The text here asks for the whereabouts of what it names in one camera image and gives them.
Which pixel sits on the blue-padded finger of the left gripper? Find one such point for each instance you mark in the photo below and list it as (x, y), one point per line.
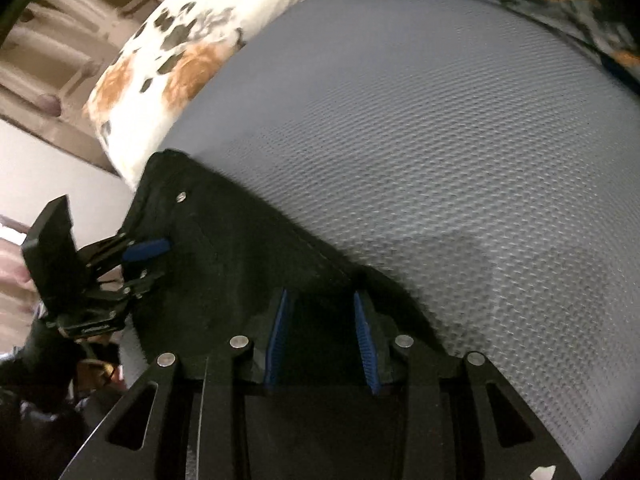
(141, 285)
(147, 250)

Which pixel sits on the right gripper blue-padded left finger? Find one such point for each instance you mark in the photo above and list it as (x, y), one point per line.
(166, 415)

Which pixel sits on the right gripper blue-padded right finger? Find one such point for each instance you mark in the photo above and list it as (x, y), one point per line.
(462, 418)

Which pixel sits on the black pants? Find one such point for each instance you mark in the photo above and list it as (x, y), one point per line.
(229, 254)

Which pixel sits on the white floral pillow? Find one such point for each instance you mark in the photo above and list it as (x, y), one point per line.
(161, 69)

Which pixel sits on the beige curtain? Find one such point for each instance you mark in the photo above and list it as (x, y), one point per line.
(49, 147)

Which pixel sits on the grey mesh mattress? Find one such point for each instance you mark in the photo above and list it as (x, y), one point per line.
(476, 159)

